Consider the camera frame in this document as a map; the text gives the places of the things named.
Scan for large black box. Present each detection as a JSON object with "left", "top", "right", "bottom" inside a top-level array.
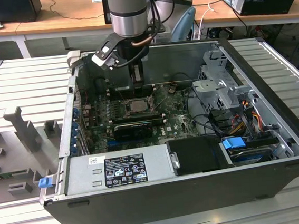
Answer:
[{"left": 0, "top": 0, "right": 44, "bottom": 26}]

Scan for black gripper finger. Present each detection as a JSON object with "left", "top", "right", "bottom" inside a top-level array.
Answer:
[{"left": 128, "top": 61, "right": 146, "bottom": 90}]

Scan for green RAM stick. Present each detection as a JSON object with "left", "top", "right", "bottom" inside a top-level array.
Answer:
[{"left": 0, "top": 168, "right": 29, "bottom": 180}]

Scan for wooden desk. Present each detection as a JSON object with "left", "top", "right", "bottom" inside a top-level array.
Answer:
[
  {"left": 0, "top": 0, "right": 115, "bottom": 61},
  {"left": 191, "top": 0, "right": 299, "bottom": 42}
]

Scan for blue disk carrier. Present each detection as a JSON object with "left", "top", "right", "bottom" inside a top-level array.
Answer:
[{"left": 220, "top": 135, "right": 247, "bottom": 154}]

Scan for orange and yellow wires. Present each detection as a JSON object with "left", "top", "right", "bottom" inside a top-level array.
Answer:
[{"left": 227, "top": 108, "right": 265, "bottom": 137}]

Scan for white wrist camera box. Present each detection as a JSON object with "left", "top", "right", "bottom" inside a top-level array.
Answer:
[{"left": 89, "top": 33, "right": 121, "bottom": 72}]

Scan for black plastic shroud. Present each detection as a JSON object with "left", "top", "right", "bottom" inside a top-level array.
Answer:
[{"left": 166, "top": 132, "right": 236, "bottom": 177}]

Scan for metal socket cover frame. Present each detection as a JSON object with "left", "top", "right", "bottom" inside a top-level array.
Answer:
[{"left": 147, "top": 85, "right": 171, "bottom": 112}]

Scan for black open PC case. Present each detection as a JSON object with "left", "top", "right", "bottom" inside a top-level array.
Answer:
[{"left": 24, "top": 29, "right": 299, "bottom": 224}]

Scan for grey parts rack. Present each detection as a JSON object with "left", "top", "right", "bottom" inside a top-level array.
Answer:
[{"left": 0, "top": 101, "right": 71, "bottom": 206}]

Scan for grey power supply unit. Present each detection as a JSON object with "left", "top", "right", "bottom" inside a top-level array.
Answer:
[{"left": 60, "top": 143, "right": 177, "bottom": 197}]

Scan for grey case latch handle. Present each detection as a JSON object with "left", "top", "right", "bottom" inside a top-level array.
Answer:
[{"left": 66, "top": 50, "right": 84, "bottom": 71}]

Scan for CPU socket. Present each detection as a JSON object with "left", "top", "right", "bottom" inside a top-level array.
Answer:
[{"left": 121, "top": 97, "right": 155, "bottom": 118}]

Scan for hard disk drive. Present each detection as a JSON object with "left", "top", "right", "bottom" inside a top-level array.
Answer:
[{"left": 228, "top": 144, "right": 275, "bottom": 167}]

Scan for green motherboard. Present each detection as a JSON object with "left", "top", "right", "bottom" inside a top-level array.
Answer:
[{"left": 83, "top": 82, "right": 205, "bottom": 155}]

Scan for white cable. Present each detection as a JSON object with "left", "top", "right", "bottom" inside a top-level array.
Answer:
[{"left": 196, "top": 2, "right": 218, "bottom": 38}]

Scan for black wire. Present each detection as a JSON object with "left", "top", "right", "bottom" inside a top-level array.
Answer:
[{"left": 183, "top": 83, "right": 220, "bottom": 139}]

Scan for grey metal drive cage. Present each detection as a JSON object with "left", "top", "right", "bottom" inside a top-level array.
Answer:
[{"left": 190, "top": 77, "right": 235, "bottom": 113}]

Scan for blue plastic latch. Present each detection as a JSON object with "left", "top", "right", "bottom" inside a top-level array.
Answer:
[{"left": 38, "top": 177, "right": 53, "bottom": 189}]

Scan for black graphics card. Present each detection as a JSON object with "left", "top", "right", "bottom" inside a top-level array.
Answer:
[{"left": 113, "top": 120, "right": 155, "bottom": 142}]

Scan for black power cable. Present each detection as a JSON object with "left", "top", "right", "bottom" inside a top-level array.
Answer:
[{"left": 219, "top": 0, "right": 250, "bottom": 41}]

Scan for black RAM slot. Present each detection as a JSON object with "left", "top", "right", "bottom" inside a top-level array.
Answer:
[
  {"left": 111, "top": 110, "right": 161, "bottom": 120},
  {"left": 109, "top": 89, "right": 155, "bottom": 101},
  {"left": 109, "top": 84, "right": 155, "bottom": 95},
  {"left": 112, "top": 114, "right": 163, "bottom": 125}
]

